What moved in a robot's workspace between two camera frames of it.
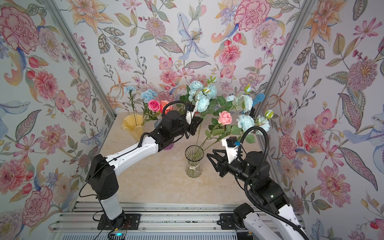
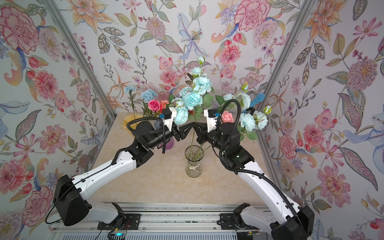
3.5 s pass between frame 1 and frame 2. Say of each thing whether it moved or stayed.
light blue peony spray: moved
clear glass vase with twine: stayed
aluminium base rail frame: stayed
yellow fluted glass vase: stayed
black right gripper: moved
